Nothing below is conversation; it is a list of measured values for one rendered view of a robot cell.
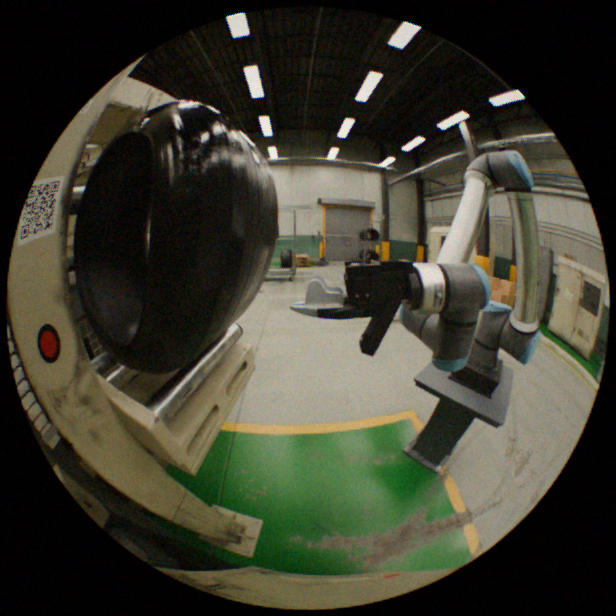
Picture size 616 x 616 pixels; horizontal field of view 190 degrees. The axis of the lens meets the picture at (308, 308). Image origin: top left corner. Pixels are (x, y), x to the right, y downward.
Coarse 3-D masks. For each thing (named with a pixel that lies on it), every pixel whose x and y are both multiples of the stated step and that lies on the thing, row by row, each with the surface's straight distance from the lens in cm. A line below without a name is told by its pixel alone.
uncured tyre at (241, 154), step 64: (128, 128) 44; (192, 128) 28; (128, 192) 72; (192, 192) 23; (256, 192) 30; (128, 256) 75; (192, 256) 22; (256, 256) 31; (128, 320) 64; (192, 320) 26
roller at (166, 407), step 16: (224, 336) 47; (240, 336) 53; (208, 352) 42; (224, 352) 46; (192, 368) 38; (208, 368) 41; (176, 384) 35; (192, 384) 37; (160, 400) 33; (176, 400) 34; (160, 416) 33
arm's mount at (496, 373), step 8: (464, 368) 94; (472, 368) 94; (480, 368) 96; (496, 368) 103; (448, 376) 98; (456, 376) 97; (464, 376) 95; (472, 376) 94; (480, 376) 93; (488, 376) 94; (496, 376) 97; (464, 384) 97; (472, 384) 96; (480, 384) 95; (488, 384) 95; (496, 384) 94; (480, 392) 97; (488, 392) 97
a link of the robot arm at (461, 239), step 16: (480, 160) 75; (480, 176) 71; (464, 192) 69; (480, 192) 67; (464, 208) 63; (480, 208) 64; (464, 224) 59; (480, 224) 63; (448, 240) 57; (464, 240) 57; (448, 256) 55; (464, 256) 56; (400, 320) 56; (416, 320) 50; (416, 336) 52
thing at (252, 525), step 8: (224, 512) 119; (232, 512) 118; (240, 520) 116; (248, 520) 115; (256, 520) 114; (248, 528) 114; (256, 528) 113; (200, 536) 121; (208, 536) 120; (256, 536) 113; (216, 544) 118; (232, 544) 116; (240, 544) 115; (248, 544) 114; (240, 552) 115; (248, 552) 113
